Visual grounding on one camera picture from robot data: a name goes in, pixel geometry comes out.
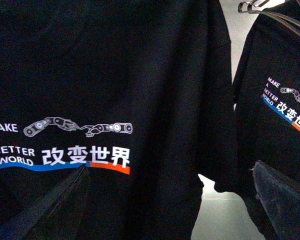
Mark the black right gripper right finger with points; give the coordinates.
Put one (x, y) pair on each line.
(280, 198)

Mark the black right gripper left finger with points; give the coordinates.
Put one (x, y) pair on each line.
(55, 216)

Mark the black printed t-shirt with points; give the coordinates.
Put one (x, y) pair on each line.
(138, 91)
(267, 107)

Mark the dark metal clothes hanger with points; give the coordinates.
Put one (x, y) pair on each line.
(251, 7)

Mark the black printed hanging t-shirt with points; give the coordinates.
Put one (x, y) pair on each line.
(267, 107)

